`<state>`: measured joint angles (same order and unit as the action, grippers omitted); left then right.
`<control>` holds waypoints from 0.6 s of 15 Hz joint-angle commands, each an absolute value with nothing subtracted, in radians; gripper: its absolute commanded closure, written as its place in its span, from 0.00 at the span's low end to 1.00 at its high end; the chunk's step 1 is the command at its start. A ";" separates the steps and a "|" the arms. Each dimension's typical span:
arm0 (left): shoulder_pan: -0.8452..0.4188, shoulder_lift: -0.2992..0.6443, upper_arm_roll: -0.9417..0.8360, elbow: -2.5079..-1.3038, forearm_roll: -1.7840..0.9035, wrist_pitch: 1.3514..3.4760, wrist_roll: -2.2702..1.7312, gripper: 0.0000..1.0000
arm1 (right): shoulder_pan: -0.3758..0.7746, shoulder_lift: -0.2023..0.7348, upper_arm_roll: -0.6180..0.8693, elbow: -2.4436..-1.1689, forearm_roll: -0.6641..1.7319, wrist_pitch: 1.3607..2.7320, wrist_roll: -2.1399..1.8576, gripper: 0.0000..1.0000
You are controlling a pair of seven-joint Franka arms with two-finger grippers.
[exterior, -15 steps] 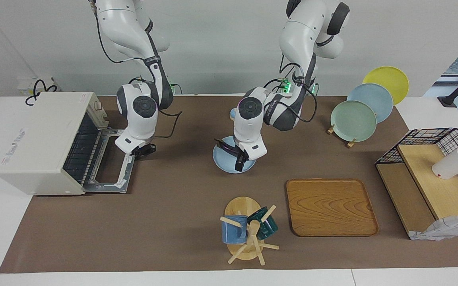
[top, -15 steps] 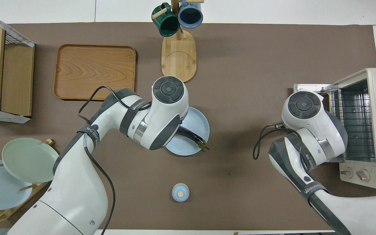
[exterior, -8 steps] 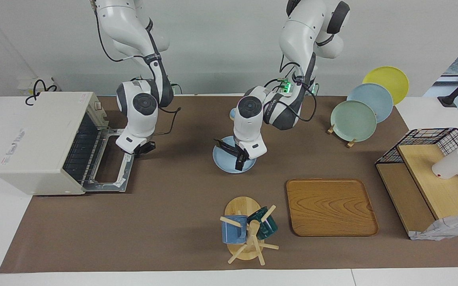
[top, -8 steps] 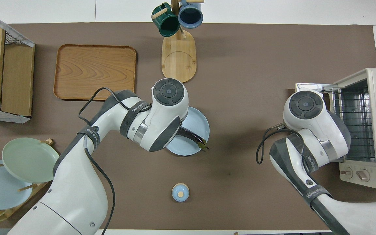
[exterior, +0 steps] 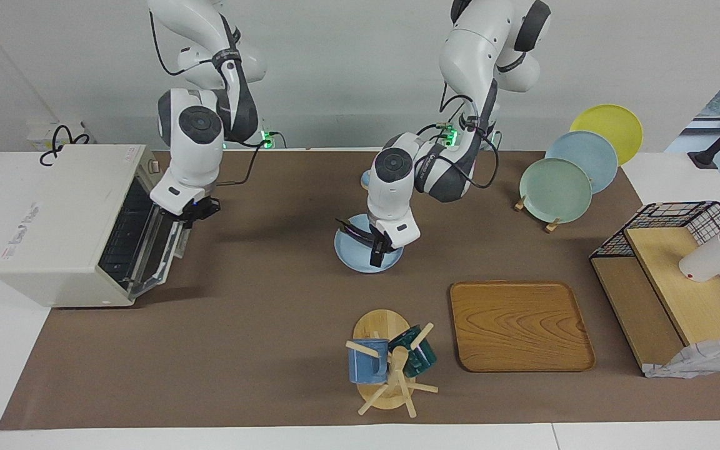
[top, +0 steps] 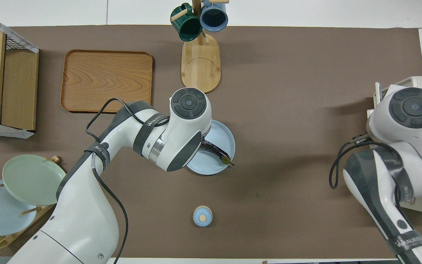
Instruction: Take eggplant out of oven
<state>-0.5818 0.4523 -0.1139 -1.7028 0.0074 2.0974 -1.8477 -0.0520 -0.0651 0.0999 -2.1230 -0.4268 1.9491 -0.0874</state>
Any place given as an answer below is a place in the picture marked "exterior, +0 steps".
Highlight small light blue plate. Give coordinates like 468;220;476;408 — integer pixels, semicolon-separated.
334;213;405;274

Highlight dark purple eggplant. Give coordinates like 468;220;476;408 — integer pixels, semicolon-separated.
335;217;376;246

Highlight glass oven door with handle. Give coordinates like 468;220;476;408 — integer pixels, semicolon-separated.
126;209;186;298

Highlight white toaster oven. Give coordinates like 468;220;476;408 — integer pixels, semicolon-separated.
0;145;177;308

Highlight wooden mug tree stand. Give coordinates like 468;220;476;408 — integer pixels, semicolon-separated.
345;309;439;418

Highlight dark green mug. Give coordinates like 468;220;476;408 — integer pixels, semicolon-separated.
388;325;438;378

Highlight blue mug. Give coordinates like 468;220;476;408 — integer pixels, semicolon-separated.
347;339;391;384

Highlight brown table mat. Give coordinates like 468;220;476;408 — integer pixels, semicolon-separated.
0;150;720;431

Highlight wooden serving tray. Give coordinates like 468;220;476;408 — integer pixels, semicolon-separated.
449;281;596;373

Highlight wooden plate rack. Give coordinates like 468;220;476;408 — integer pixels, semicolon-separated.
514;195;561;233

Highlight pale green plate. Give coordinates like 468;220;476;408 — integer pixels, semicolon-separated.
519;158;593;224

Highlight white power box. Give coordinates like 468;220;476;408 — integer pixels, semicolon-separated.
27;121;89;151

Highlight large light blue plate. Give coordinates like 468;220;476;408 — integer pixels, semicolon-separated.
545;130;619;194

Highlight yellow plate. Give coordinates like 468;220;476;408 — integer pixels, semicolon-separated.
569;104;644;166

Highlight wooden two-step shelf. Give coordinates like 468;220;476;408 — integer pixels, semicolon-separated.
590;226;720;376

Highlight white cup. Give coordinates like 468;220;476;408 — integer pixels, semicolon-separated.
679;232;720;282

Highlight white checked cloth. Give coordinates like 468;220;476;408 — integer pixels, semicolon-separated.
642;336;720;379

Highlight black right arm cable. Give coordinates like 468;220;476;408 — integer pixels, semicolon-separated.
149;11;273;187

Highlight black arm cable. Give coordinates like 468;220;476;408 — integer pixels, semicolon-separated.
416;94;502;189
149;11;273;187

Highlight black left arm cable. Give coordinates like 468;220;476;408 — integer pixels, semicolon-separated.
416;94;502;189

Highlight black oven power cord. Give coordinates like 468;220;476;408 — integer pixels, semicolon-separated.
39;125;91;167

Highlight black wire basket frame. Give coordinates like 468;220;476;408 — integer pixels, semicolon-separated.
590;201;720;332

